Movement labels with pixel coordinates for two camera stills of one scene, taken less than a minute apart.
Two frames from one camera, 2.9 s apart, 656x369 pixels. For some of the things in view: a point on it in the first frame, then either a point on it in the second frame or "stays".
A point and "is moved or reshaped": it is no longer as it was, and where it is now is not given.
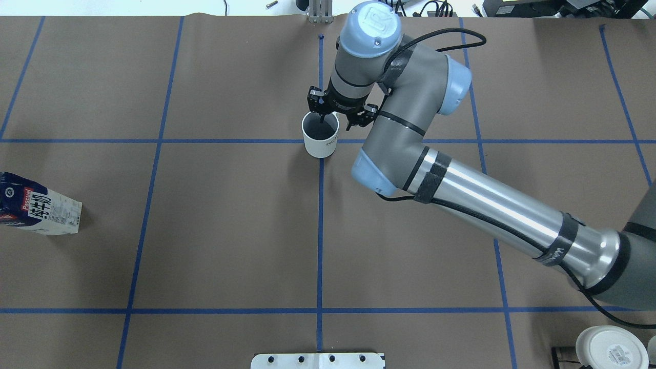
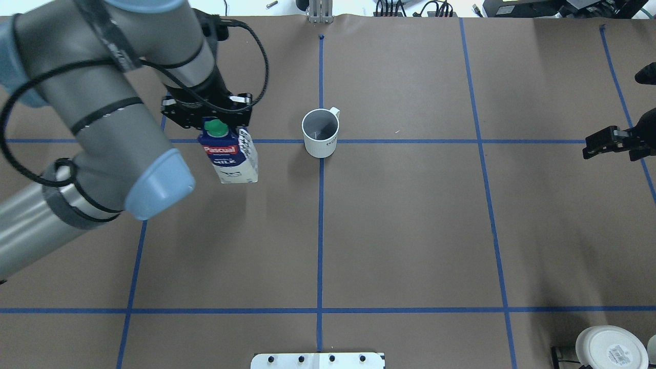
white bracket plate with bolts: [318, 361] stays
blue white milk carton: [25, 203] is moved or reshaped
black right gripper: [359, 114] → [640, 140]
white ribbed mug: [320, 138] stays
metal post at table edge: [320, 11] stays
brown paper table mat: [206, 235] stays
